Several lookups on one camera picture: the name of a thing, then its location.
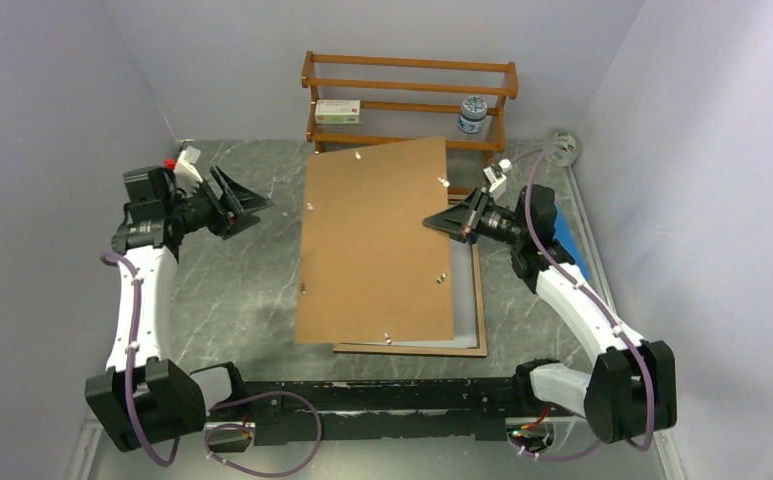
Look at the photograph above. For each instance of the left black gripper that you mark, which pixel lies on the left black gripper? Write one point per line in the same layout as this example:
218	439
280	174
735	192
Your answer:
240	199

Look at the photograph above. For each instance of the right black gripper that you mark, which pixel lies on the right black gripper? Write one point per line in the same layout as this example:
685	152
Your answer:
456	221

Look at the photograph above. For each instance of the white photo paper sheet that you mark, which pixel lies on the white photo paper sheet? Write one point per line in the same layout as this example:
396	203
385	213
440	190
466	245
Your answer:
465	311

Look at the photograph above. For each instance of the brown cardboard backing board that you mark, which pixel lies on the brown cardboard backing board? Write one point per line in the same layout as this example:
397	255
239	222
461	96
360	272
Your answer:
369	271

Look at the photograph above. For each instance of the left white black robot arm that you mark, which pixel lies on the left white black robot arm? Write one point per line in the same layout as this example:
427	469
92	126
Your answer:
143	397

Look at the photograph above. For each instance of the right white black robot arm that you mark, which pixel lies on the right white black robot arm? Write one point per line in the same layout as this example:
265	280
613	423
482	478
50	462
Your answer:
630	391

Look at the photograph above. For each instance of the blue clipboard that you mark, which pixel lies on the blue clipboard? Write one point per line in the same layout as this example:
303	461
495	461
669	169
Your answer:
563	235

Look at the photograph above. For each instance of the blue white ceramic jar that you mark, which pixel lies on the blue white ceramic jar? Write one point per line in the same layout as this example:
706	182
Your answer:
473	112

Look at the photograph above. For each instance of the clear tape roll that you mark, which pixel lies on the clear tape roll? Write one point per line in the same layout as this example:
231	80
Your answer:
562	147

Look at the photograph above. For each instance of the white red small box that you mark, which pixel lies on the white red small box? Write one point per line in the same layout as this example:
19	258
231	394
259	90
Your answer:
333	111

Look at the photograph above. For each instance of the orange wooden shelf rack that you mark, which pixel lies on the orange wooden shelf rack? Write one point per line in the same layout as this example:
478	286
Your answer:
408	98

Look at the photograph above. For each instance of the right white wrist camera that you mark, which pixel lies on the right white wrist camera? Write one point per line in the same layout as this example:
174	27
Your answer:
496	177

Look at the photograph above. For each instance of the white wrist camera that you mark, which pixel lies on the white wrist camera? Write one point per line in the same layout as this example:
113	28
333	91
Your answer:
496	177
184	167

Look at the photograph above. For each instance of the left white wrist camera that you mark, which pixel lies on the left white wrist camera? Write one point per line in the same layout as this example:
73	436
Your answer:
184	167

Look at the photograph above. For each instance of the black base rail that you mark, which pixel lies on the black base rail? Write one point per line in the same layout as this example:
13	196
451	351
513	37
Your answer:
281	412

